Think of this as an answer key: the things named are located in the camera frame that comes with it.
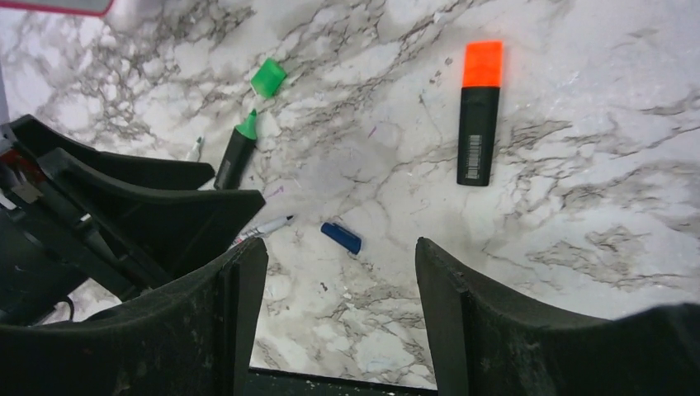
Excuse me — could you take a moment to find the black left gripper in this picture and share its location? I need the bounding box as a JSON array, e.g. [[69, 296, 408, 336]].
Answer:
[[1, 115, 265, 326]]

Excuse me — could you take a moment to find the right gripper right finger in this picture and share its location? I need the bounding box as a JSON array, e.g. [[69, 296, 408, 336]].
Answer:
[[415, 238, 699, 395]]

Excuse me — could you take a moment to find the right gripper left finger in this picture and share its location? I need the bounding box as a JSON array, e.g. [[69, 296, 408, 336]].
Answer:
[[1, 238, 268, 395]]

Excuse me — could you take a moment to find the green black highlighter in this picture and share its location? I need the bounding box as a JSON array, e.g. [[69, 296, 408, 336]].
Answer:
[[214, 110, 258, 190]]

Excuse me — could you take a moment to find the green highlighter cap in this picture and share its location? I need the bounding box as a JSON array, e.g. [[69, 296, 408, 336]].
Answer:
[[250, 58, 287, 98]]

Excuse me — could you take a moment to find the orange black highlighter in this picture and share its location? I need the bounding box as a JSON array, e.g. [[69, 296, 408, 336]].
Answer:
[[456, 40, 504, 186]]

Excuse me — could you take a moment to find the white green-tip marker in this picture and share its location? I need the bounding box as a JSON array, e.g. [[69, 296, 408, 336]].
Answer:
[[185, 136, 204, 163]]

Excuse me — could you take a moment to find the white black-tip marker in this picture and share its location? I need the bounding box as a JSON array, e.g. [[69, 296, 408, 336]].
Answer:
[[229, 214, 295, 248]]

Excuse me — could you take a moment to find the blue marker cap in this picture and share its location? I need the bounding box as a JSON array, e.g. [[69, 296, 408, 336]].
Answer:
[[320, 222, 362, 255]]

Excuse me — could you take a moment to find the pink framed whiteboard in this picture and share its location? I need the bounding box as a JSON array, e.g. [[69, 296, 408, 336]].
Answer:
[[1, 0, 114, 17]]

